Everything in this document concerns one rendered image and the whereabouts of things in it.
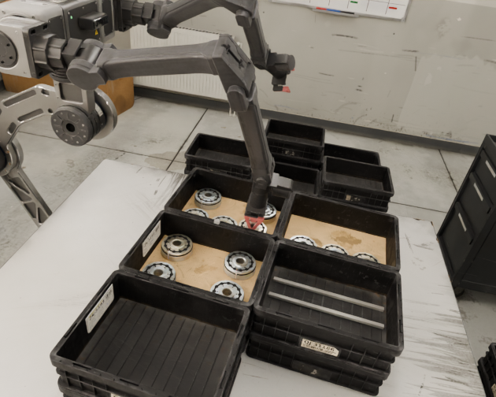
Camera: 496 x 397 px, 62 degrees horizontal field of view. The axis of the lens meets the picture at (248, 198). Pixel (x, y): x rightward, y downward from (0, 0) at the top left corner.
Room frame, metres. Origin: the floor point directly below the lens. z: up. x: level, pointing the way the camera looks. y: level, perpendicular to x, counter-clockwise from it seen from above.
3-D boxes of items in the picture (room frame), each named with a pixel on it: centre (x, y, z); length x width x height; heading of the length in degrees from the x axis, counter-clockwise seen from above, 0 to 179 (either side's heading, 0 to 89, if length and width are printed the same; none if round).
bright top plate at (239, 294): (0.83, 0.02, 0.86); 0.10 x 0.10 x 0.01
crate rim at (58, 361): (0.62, 0.18, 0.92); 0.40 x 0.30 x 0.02; 79
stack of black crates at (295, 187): (2.13, -0.21, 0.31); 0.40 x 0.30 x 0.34; 84
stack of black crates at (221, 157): (2.16, 0.19, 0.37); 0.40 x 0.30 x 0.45; 84
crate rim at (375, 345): (0.83, -0.27, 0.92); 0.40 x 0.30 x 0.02; 79
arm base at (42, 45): (0.99, 0.52, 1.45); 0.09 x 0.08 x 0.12; 174
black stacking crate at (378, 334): (0.83, -0.27, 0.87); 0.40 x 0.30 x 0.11; 79
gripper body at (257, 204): (1.12, -0.03, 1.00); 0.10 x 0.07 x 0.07; 176
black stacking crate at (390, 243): (1.13, -0.33, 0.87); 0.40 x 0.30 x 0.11; 79
